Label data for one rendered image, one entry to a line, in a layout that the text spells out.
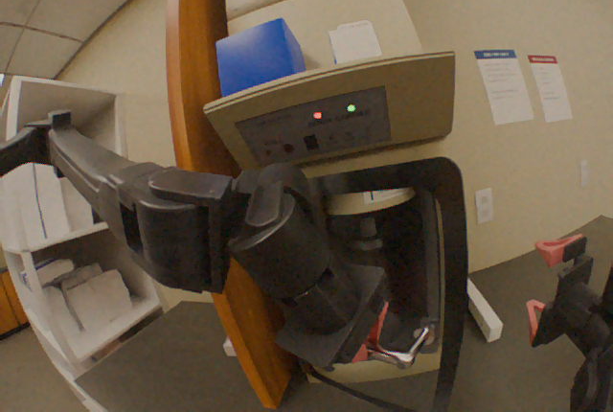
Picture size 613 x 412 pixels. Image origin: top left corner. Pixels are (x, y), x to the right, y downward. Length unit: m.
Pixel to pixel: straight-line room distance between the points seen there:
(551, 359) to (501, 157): 0.68
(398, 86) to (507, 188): 0.74
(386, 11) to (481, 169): 0.63
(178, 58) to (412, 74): 0.34
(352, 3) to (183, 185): 0.40
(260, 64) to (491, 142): 0.80
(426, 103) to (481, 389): 0.52
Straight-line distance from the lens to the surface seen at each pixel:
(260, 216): 0.16
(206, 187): 0.16
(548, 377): 0.61
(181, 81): 0.42
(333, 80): 0.30
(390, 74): 0.31
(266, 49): 0.33
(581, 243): 0.35
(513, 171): 1.00
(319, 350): 0.21
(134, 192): 0.18
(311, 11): 0.47
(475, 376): 0.60
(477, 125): 0.93
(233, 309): 0.43
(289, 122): 0.33
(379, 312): 0.24
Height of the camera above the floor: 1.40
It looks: 3 degrees down
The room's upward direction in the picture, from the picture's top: 12 degrees counter-clockwise
